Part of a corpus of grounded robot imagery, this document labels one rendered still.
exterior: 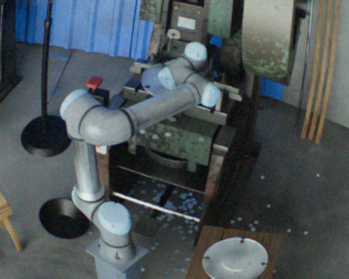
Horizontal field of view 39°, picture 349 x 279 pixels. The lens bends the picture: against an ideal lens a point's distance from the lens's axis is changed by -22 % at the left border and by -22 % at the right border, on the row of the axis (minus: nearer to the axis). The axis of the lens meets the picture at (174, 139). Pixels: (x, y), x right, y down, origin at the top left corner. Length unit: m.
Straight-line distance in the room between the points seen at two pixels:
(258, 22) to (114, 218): 0.84
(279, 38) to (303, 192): 1.51
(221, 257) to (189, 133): 0.55
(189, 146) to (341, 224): 1.16
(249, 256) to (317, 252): 0.68
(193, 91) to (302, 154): 1.67
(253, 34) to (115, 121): 0.54
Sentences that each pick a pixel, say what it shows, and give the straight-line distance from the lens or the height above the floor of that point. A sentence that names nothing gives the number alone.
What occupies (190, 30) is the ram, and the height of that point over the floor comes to 1.03.
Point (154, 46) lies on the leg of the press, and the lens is 2.81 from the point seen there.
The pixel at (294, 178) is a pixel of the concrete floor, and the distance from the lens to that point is 3.28.
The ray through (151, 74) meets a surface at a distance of 2.46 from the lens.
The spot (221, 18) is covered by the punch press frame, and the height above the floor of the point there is 1.16.
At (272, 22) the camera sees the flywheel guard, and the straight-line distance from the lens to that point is 1.84.
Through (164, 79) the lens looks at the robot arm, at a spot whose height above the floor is 1.03.
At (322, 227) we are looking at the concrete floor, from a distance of 3.04.
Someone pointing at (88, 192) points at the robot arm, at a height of 0.71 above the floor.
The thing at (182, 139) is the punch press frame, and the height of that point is 0.59.
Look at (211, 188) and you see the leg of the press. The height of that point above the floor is 0.44.
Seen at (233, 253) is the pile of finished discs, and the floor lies 0.36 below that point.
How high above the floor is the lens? 2.13
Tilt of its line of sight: 39 degrees down
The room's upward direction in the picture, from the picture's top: 6 degrees clockwise
